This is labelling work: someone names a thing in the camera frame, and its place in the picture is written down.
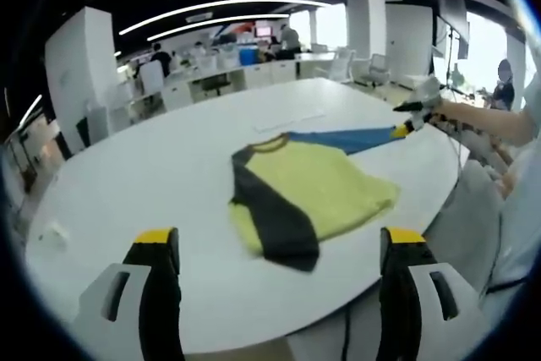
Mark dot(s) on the blue storage container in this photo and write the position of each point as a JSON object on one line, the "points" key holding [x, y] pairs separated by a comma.
{"points": [[248, 56]]}

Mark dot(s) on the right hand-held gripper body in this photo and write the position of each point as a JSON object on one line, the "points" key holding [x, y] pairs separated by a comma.
{"points": [[431, 92]]}

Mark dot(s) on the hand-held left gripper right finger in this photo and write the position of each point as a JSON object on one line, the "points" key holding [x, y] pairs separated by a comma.
{"points": [[397, 293]]}

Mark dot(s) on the person in light shirt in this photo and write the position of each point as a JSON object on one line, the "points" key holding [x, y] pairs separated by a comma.
{"points": [[520, 217]]}

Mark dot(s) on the white office chair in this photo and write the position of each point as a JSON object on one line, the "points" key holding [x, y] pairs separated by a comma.
{"points": [[342, 65], [375, 69]]}

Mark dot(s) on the long curved ceiling light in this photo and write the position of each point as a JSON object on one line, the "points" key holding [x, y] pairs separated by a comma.
{"points": [[228, 5]]}

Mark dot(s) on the yellow raglan garment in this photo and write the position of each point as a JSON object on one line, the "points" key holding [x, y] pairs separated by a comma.
{"points": [[313, 175]]}

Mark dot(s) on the short curved ceiling light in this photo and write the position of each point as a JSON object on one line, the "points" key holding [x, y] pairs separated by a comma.
{"points": [[211, 22]]}

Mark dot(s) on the white mesh chair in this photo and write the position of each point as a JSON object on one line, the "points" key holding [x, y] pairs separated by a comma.
{"points": [[477, 217]]}

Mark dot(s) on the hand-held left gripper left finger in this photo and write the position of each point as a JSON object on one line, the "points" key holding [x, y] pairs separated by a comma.
{"points": [[160, 293]]}

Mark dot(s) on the white cabinet row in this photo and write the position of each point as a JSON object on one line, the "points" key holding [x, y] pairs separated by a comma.
{"points": [[253, 78]]}

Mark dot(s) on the black light stand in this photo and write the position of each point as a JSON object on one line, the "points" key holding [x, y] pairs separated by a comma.
{"points": [[453, 61]]}

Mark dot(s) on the dark flat panel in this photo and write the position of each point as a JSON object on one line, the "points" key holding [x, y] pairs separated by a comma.
{"points": [[452, 10]]}

